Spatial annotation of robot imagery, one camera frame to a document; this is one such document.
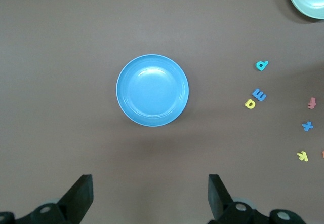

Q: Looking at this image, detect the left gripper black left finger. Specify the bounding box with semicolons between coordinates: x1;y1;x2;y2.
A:
58;174;94;224

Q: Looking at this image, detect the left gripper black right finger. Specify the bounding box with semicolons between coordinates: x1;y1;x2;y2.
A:
208;174;238;224

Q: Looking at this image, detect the blue foam letter m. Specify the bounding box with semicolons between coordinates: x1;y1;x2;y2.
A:
252;88;267;101

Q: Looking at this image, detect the teal foam letter p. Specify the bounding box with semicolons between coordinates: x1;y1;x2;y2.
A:
255;60;269;71

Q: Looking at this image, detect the blue round plate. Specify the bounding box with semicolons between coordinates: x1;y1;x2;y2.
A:
115;54;190;128

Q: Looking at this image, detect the brown table cover sheet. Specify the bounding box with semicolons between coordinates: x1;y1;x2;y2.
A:
0;0;324;224

